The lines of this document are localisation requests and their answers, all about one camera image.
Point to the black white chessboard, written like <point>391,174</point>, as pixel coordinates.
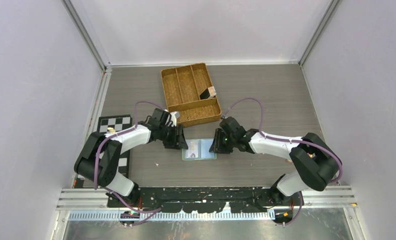
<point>118,123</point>

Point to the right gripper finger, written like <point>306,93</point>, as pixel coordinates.
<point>224,149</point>
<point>216,145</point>

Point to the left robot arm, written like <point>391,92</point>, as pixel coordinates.
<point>99,158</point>

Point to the woven wicker divided tray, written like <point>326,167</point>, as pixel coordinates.
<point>182,87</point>

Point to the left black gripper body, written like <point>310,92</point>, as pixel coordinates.
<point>169,133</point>

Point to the cream chess piece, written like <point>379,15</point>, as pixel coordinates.
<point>111,130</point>

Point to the aluminium front rail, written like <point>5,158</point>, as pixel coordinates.
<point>87,198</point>

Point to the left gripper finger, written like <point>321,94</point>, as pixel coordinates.
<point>182,144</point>
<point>172,145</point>

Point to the green card holder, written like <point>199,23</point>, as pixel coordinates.
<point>198,149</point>

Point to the stack of cards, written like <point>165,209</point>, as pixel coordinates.
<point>208,93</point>

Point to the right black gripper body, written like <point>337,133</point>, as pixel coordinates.
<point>229,139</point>

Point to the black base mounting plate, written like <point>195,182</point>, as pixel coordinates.
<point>255,199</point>

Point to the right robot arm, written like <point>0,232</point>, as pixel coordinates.
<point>315,163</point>

